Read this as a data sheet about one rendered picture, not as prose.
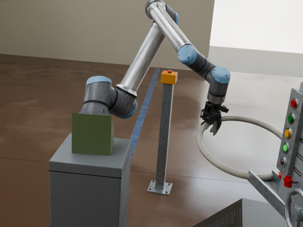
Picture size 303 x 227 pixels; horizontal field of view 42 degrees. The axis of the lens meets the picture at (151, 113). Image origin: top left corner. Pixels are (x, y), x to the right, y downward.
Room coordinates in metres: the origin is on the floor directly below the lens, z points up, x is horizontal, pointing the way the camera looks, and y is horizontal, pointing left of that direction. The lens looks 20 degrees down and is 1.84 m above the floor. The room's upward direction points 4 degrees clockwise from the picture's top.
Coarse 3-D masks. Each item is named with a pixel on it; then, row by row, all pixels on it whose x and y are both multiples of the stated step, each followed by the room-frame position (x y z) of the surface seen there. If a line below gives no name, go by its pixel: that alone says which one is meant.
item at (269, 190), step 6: (252, 174) 1.52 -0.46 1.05; (276, 174) 1.53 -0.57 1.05; (252, 180) 1.51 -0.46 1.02; (258, 180) 1.46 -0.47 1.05; (270, 180) 1.56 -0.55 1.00; (276, 180) 1.52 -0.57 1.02; (258, 186) 1.45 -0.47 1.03; (264, 186) 1.40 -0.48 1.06; (270, 186) 1.49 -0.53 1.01; (276, 186) 1.49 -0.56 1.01; (264, 192) 1.39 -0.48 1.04; (270, 192) 1.34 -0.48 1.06; (276, 192) 1.43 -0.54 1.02; (270, 198) 1.34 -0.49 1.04; (276, 198) 1.29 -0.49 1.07; (276, 204) 1.28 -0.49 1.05; (282, 204) 1.24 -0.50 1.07; (276, 210) 1.27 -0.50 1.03; (282, 210) 1.24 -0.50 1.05; (282, 216) 1.23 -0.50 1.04
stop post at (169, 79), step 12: (168, 84) 3.09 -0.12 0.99; (168, 96) 3.09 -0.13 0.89; (168, 108) 3.08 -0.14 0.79; (168, 120) 3.08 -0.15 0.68; (168, 132) 3.08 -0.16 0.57; (168, 144) 3.14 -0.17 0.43; (156, 168) 3.09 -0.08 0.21; (156, 180) 3.09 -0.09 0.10; (156, 192) 3.03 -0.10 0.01; (168, 192) 3.04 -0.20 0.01
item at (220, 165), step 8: (224, 120) 1.97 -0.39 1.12; (232, 120) 1.99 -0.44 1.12; (240, 120) 1.99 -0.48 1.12; (248, 120) 1.98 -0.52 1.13; (256, 120) 1.98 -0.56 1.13; (200, 128) 1.85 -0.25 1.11; (272, 128) 1.92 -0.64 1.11; (200, 136) 1.78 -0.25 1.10; (280, 136) 1.87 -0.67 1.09; (200, 144) 1.72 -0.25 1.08; (208, 152) 1.67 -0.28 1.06; (208, 160) 1.64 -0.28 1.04; (216, 160) 1.62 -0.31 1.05; (224, 168) 1.58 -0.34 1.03; (232, 168) 1.58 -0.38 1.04; (240, 176) 1.55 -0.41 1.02; (248, 176) 1.54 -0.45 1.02; (264, 176) 1.55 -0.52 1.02; (272, 176) 1.56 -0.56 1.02
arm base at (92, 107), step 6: (84, 102) 2.10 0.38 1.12; (90, 102) 2.08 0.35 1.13; (96, 102) 2.08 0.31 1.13; (102, 102) 2.09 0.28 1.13; (84, 108) 2.07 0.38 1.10; (90, 108) 2.04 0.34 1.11; (96, 108) 2.04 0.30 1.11; (102, 108) 2.06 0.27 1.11; (108, 108) 2.12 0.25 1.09; (96, 114) 2.01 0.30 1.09; (102, 114) 2.02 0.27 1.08; (108, 114) 2.07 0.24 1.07
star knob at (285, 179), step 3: (285, 177) 1.10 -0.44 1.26; (288, 177) 1.10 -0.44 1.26; (285, 180) 1.10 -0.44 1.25; (288, 180) 1.09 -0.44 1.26; (291, 180) 1.08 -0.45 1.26; (294, 180) 1.10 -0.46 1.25; (297, 180) 1.10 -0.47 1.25; (285, 183) 1.10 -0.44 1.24; (288, 183) 1.09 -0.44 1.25; (291, 183) 1.09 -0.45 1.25; (285, 186) 1.10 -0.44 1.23; (288, 186) 1.08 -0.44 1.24; (291, 186) 1.08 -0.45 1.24
